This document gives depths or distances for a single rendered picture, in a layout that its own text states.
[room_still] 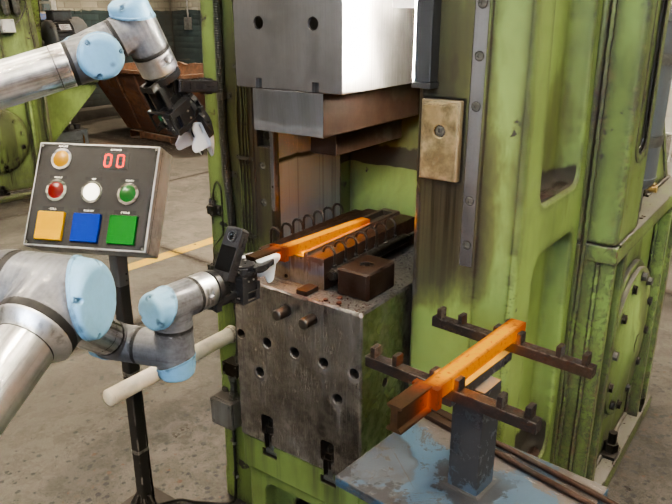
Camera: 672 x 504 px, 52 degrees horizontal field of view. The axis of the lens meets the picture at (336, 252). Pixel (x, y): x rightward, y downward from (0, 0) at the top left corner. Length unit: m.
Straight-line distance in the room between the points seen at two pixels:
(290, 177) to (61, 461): 1.43
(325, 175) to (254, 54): 0.51
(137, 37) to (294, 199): 0.70
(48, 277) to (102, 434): 1.88
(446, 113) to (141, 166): 0.80
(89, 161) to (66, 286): 0.95
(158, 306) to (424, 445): 0.58
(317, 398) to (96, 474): 1.19
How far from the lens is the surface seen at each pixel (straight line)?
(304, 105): 1.52
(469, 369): 1.15
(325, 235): 1.67
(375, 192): 2.04
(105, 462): 2.71
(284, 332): 1.65
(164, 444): 2.74
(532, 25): 1.42
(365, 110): 1.63
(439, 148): 1.49
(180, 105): 1.45
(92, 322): 1.02
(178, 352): 1.36
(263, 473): 1.95
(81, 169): 1.92
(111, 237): 1.82
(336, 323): 1.54
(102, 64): 1.23
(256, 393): 1.81
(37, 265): 1.04
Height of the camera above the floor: 1.54
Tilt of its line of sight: 20 degrees down
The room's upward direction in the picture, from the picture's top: straight up
